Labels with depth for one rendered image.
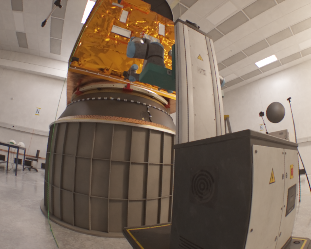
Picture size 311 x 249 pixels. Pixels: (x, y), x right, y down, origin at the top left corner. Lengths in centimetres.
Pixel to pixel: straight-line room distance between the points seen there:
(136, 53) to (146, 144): 96
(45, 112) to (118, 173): 628
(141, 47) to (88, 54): 117
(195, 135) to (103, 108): 120
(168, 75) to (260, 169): 76
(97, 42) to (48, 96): 575
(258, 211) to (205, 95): 73
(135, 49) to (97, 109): 94
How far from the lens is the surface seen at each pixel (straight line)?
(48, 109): 756
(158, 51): 109
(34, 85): 809
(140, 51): 109
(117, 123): 158
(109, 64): 213
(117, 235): 166
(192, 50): 111
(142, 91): 207
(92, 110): 182
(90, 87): 216
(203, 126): 89
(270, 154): 51
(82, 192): 169
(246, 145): 40
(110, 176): 159
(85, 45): 223
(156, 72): 96
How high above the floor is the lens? 76
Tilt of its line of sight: 15 degrees up
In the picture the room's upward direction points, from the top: 3 degrees clockwise
